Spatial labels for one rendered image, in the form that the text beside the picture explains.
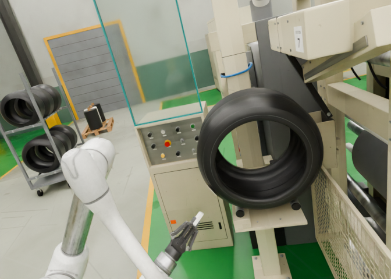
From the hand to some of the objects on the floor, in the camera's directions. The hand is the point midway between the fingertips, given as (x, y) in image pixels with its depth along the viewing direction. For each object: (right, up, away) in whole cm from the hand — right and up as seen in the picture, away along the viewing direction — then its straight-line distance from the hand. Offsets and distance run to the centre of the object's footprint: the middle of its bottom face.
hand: (197, 218), depth 121 cm
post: (+58, -66, +78) cm, 118 cm away
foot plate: (+58, -66, +78) cm, 118 cm away
